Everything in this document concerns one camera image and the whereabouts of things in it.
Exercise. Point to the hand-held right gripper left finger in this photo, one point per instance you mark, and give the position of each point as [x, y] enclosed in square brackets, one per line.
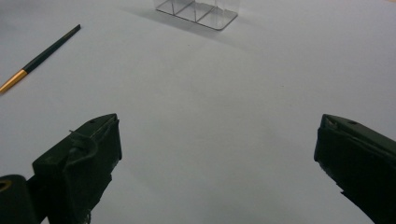
[81, 168]

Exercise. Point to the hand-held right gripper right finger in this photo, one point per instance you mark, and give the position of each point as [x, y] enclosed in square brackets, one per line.
[358, 155]

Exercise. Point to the black brush with gold ferrule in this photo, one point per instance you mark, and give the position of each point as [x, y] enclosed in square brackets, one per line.
[43, 56]

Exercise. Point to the clear acrylic organizer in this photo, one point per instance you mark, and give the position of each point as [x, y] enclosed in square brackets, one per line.
[199, 14]

